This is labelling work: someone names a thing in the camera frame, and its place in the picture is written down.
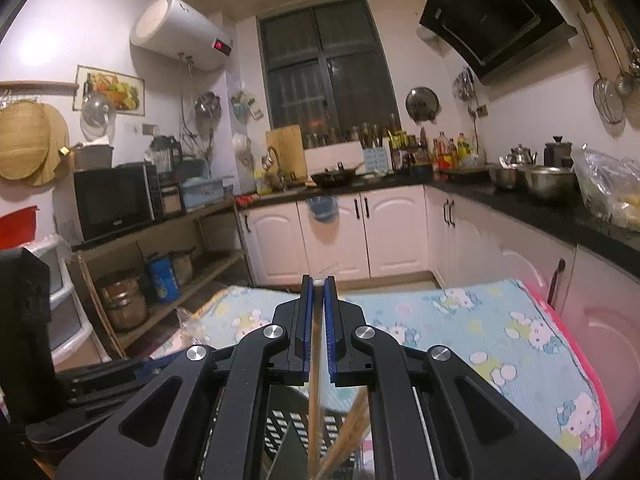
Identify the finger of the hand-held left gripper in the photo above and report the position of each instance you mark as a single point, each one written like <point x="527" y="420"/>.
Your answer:
<point x="90" y="407"/>
<point x="110" y="372"/>

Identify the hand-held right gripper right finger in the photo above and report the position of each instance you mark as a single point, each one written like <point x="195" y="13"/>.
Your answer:
<point x="331" y="340"/>

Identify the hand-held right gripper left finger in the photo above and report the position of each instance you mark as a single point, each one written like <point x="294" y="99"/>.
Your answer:
<point x="309" y="330"/>

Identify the wooden chopstick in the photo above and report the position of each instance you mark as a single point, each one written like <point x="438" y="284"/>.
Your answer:
<point x="361" y="432"/>
<point x="350" y="422"/>
<point x="314" y="410"/>

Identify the black slotted utensil basket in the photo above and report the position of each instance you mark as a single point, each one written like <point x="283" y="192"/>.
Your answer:
<point x="285" y="425"/>

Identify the row of hanging steel utensils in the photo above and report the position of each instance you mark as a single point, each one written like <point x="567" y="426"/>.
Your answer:
<point x="609" y="100"/>

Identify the white plastic drawer unit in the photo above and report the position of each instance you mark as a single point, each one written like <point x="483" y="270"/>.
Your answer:
<point x="70" y="310"/>

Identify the steel stockpot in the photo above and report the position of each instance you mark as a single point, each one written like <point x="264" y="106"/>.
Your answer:
<point x="124" y="302"/>

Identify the blue canister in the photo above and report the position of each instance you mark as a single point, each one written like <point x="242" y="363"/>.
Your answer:
<point x="163" y="280"/>

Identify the red plastic basin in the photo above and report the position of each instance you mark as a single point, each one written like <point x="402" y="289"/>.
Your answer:
<point x="17" y="227"/>

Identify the white base cabinets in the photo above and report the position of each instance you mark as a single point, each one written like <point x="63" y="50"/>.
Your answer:
<point x="390" y="235"/>

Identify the blue plastic bag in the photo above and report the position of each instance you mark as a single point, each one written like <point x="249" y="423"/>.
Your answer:
<point x="321" y="209"/>

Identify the red packet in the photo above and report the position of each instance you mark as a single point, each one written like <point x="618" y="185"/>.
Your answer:
<point x="245" y="200"/>

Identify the cartoon cat printed blanket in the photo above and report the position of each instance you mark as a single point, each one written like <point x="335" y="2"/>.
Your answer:
<point x="475" y="320"/>

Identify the wooden shelf rack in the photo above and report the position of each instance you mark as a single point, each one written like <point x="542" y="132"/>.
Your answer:
<point x="210" y="212"/>

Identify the yellow dish soap bottle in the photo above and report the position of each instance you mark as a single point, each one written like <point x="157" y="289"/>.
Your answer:
<point x="263" y="182"/>

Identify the black wok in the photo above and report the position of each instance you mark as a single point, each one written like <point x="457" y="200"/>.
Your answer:
<point x="336" y="176"/>

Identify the black microwave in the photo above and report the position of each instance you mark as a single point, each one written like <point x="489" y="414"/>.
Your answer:
<point x="112" y="202"/>

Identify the steel faucet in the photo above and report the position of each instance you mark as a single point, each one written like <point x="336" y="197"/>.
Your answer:
<point x="274" y="162"/>

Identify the blue plastic crate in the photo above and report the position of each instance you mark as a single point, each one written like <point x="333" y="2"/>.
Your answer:
<point x="202" y="194"/>

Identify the white storage box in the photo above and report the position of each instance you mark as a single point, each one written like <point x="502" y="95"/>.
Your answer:
<point x="332" y="156"/>

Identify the wooden cutting board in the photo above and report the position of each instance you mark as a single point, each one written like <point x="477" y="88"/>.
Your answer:
<point x="286" y="152"/>

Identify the brown canister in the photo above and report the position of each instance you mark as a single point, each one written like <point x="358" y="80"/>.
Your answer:
<point x="171" y="202"/>

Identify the round bamboo tray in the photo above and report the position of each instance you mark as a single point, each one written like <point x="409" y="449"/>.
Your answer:
<point x="25" y="140"/>

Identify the white hanging bag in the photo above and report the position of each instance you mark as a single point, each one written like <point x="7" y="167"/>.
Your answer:
<point x="242" y="142"/>

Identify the row of glass jars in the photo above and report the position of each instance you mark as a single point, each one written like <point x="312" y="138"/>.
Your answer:
<point x="350" y="135"/>

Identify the row of condiment bottles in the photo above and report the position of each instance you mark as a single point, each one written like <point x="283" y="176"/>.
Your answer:
<point x="445" y="152"/>

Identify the black blender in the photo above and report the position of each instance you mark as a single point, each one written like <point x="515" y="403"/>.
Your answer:
<point x="165" y="157"/>

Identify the glass pot lid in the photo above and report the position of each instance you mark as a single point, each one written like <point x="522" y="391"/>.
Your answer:
<point x="97" y="115"/>

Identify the steel mixing bowl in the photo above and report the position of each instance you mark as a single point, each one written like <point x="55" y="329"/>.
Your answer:
<point x="547" y="182"/>
<point x="505" y="177"/>

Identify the hanging steel colander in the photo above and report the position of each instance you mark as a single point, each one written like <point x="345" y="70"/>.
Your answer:
<point x="207" y="106"/>

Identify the round steel pot lid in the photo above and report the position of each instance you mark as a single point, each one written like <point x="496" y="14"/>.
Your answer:
<point x="422" y="105"/>

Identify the steel kettle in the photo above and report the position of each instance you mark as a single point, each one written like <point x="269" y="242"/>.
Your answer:
<point x="520" y="156"/>

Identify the dark framed window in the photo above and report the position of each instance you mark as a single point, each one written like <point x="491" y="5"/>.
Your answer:
<point x="327" y="65"/>

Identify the pink blanket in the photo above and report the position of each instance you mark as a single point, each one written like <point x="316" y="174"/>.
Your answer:
<point x="600" y="385"/>

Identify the hanging small kitchen tools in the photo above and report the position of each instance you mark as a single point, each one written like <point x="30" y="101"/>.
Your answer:
<point x="463" y="85"/>

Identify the steel pitcher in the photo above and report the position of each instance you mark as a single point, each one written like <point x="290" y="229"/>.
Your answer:
<point x="557" y="152"/>

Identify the clear plastic food bag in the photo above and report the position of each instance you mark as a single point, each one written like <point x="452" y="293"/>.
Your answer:
<point x="607" y="190"/>

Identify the white water heater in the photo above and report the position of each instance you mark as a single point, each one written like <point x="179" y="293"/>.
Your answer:
<point x="175" y="35"/>

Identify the black range hood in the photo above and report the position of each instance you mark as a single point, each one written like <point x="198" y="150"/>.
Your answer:
<point x="495" y="15"/>

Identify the fruit wall poster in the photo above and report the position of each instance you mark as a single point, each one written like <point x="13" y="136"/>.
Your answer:
<point x="120" y="90"/>

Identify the brass wall socket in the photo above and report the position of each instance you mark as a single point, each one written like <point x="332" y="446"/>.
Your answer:
<point x="482" y="110"/>

